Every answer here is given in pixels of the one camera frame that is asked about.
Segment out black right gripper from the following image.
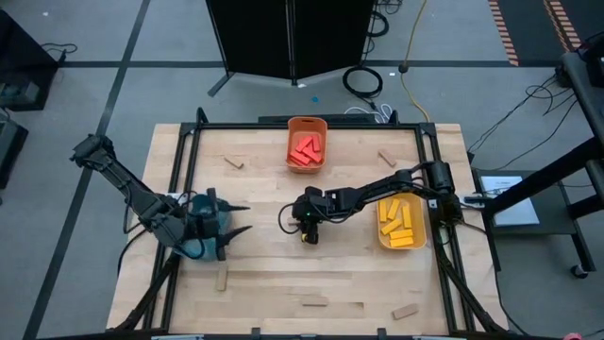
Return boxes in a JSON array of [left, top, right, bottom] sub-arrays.
[[292, 186, 331, 245]]

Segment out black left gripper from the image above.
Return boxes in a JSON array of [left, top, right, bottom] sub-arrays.
[[183, 187, 254, 262]]

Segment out teal plastic bin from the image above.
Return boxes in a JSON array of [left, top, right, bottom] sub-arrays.
[[180, 192, 233, 263]]

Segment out orange plastic bin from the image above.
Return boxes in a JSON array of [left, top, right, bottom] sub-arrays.
[[285, 116, 328, 175]]

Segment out yellow plastic bin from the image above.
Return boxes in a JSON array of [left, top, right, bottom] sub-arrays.
[[375, 187, 428, 251]]

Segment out black folding partition screen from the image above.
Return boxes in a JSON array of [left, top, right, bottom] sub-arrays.
[[205, 0, 378, 98]]

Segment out white sheet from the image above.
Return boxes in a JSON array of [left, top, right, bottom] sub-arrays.
[[479, 175, 541, 228]]

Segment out black equipment box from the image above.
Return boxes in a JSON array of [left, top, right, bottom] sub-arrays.
[[0, 117, 30, 190]]

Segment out black diagonal beam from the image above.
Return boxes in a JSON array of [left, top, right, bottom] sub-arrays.
[[483, 136, 604, 218]]

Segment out black wheeled cart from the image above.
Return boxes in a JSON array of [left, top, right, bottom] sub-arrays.
[[471, 167, 598, 280]]

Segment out black desk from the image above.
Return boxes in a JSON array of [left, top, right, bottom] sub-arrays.
[[0, 8, 60, 112]]

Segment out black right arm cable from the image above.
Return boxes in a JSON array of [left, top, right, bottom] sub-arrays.
[[277, 201, 306, 236]]

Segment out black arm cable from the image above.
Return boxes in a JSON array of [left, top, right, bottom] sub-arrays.
[[277, 201, 306, 236], [116, 188, 199, 278]]

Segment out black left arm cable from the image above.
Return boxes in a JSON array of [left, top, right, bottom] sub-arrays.
[[116, 188, 199, 278]]

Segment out white cable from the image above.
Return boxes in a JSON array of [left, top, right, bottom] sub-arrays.
[[344, 102, 394, 125]]

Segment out coiled black floor cable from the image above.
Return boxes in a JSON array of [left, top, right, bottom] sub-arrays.
[[341, 64, 384, 100]]

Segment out yellow extension cable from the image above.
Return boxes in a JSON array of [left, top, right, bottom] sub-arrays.
[[399, 0, 431, 123]]

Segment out black cable loop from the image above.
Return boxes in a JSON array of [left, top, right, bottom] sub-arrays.
[[365, 0, 402, 39]]

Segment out tangled black floor cables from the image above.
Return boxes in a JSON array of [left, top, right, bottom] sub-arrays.
[[466, 75, 581, 171]]

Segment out thin black floor cable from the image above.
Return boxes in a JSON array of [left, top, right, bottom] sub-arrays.
[[40, 42, 79, 62]]

